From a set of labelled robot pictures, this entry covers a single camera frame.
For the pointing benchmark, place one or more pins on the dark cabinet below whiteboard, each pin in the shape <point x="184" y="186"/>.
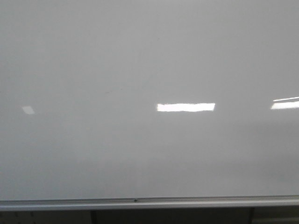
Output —
<point x="174" y="216"/>

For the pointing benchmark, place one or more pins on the white whiteboard with aluminium frame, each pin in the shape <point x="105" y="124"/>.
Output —
<point x="134" y="104"/>

